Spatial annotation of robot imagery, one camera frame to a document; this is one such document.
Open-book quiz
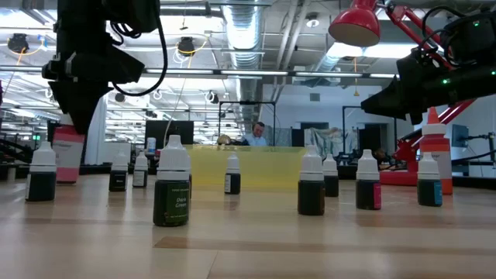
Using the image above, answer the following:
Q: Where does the monitor on black arm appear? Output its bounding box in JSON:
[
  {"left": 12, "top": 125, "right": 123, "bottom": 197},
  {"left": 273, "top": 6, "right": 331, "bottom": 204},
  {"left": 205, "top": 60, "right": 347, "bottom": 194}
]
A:
[{"left": 451, "top": 123, "right": 496, "bottom": 164}]

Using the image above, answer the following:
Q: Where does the small green food coloring bottle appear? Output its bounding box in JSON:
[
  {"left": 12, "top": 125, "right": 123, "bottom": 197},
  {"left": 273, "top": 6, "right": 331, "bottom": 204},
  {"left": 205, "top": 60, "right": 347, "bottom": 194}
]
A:
[{"left": 322, "top": 153, "right": 340, "bottom": 198}]

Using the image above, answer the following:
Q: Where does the yellow translucent plastic tray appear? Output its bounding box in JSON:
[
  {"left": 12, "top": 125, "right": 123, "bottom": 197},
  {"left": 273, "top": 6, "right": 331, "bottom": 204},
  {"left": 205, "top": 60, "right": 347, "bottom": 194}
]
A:
[{"left": 184, "top": 145, "right": 308, "bottom": 191}]

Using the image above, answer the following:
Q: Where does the small dark food coloring bottle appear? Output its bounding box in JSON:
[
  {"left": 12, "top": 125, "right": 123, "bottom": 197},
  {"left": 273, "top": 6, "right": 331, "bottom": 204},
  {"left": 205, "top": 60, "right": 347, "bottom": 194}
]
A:
[{"left": 25, "top": 140, "right": 58, "bottom": 202}]

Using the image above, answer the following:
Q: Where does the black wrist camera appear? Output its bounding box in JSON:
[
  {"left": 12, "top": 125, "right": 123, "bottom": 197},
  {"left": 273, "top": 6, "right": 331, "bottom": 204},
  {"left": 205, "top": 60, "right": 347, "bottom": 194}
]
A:
[
  {"left": 112, "top": 53, "right": 146, "bottom": 92},
  {"left": 395, "top": 51, "right": 445, "bottom": 82}
]

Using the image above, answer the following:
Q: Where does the small pink label coloring bottle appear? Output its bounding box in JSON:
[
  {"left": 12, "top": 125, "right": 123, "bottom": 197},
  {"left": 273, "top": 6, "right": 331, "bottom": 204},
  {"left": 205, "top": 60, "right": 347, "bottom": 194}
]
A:
[{"left": 355, "top": 149, "right": 383, "bottom": 211}]

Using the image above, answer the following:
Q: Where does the small white label coloring bottle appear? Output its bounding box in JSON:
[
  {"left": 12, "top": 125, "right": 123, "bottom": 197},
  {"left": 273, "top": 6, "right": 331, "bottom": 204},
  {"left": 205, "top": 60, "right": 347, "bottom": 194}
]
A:
[
  {"left": 224, "top": 151, "right": 242, "bottom": 195},
  {"left": 132, "top": 150, "right": 150, "bottom": 189}
]

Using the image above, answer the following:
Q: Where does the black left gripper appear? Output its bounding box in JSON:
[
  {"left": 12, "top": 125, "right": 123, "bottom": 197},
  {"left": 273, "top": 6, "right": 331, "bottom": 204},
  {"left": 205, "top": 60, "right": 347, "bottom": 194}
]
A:
[{"left": 41, "top": 52, "right": 115, "bottom": 135}]

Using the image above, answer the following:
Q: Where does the large pink food coloring bottle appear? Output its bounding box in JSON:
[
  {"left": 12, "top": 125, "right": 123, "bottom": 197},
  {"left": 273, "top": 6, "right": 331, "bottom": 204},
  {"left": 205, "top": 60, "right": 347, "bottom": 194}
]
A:
[{"left": 52, "top": 113, "right": 86, "bottom": 184}]

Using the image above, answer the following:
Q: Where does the black ceiling device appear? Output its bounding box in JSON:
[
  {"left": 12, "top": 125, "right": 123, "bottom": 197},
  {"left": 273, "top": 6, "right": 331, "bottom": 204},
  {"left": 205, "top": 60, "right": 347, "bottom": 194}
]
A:
[
  {"left": 7, "top": 33, "right": 30, "bottom": 54},
  {"left": 177, "top": 36, "right": 196, "bottom": 56}
]

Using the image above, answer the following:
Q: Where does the red desk lamp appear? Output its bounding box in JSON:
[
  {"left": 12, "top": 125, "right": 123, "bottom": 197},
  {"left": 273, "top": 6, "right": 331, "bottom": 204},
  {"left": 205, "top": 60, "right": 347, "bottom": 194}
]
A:
[{"left": 328, "top": 0, "right": 480, "bottom": 187}]

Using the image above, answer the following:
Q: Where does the small blue label coloring bottle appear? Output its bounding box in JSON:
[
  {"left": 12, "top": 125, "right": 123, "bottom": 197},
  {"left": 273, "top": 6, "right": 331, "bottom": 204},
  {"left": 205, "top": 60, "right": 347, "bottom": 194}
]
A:
[{"left": 416, "top": 151, "right": 444, "bottom": 208}]

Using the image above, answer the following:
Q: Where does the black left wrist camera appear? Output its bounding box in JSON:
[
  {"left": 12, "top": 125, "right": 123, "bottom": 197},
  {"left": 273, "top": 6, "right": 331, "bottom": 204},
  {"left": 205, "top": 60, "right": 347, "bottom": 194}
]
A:
[{"left": 112, "top": 53, "right": 146, "bottom": 92}]

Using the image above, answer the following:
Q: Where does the black monitor screen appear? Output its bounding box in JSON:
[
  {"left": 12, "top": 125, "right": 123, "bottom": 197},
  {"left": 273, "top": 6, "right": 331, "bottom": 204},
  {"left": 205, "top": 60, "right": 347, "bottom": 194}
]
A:
[{"left": 145, "top": 119, "right": 195, "bottom": 150}]

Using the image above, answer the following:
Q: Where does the silver ventilation duct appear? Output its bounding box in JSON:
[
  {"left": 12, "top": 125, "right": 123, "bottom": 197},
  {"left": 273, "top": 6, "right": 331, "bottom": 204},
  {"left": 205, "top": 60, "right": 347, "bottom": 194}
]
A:
[{"left": 221, "top": 0, "right": 264, "bottom": 125}]

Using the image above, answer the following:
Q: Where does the small brown food coloring bottle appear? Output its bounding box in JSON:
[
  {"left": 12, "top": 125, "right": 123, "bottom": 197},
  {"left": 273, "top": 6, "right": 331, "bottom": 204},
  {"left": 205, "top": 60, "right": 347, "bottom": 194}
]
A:
[{"left": 297, "top": 144, "right": 326, "bottom": 216}]

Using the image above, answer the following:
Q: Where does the large orange food coloring bottle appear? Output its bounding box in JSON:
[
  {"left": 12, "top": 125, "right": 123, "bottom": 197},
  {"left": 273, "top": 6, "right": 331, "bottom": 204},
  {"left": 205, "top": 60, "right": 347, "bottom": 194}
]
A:
[{"left": 419, "top": 107, "right": 454, "bottom": 196}]

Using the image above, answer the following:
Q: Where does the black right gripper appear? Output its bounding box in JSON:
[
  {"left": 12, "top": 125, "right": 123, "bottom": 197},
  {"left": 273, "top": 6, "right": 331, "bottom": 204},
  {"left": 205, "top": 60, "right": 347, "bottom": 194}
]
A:
[{"left": 360, "top": 57, "right": 496, "bottom": 125}]

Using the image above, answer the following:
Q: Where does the person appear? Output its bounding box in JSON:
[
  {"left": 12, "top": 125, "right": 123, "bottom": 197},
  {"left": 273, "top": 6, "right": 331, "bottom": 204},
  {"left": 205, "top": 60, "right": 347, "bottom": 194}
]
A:
[{"left": 242, "top": 121, "right": 269, "bottom": 147}]

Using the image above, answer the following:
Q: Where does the small dark green coloring bottle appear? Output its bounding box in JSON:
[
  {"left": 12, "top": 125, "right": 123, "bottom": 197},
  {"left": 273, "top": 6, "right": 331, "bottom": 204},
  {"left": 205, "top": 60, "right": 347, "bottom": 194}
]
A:
[{"left": 152, "top": 134, "right": 191, "bottom": 228}]

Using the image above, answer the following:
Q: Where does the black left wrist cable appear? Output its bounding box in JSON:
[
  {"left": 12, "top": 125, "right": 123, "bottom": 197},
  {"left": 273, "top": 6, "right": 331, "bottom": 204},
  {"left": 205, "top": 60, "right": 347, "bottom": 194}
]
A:
[{"left": 109, "top": 15, "right": 169, "bottom": 97}]

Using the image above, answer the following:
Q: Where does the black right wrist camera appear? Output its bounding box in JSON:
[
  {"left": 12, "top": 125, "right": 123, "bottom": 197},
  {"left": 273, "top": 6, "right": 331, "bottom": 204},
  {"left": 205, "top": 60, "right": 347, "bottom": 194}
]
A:
[{"left": 395, "top": 51, "right": 445, "bottom": 82}]

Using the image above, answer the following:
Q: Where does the grey draped cloth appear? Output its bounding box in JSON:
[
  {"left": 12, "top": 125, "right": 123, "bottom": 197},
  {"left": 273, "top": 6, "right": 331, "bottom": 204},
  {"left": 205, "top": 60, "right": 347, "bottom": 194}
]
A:
[{"left": 304, "top": 127, "right": 360, "bottom": 158}]

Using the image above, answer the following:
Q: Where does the black angled rack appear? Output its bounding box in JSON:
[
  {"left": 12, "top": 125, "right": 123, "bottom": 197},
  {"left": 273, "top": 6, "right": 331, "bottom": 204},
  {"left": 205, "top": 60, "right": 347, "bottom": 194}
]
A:
[{"left": 0, "top": 138, "right": 34, "bottom": 164}]

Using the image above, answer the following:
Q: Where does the long ceiling light strip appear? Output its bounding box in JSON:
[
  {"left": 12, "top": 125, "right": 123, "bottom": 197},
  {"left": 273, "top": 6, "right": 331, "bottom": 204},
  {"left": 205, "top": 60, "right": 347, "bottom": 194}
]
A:
[{"left": 0, "top": 64, "right": 400, "bottom": 81}]

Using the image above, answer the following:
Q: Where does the small black label coloring bottle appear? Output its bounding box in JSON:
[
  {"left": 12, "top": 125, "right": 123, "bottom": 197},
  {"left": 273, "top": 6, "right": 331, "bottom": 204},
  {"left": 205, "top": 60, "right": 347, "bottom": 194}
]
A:
[{"left": 108, "top": 150, "right": 129, "bottom": 193}]

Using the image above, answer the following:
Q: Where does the white building column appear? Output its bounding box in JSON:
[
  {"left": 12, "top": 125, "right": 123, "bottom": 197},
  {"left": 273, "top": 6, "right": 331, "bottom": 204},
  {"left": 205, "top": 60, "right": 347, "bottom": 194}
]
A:
[{"left": 84, "top": 92, "right": 109, "bottom": 166}]

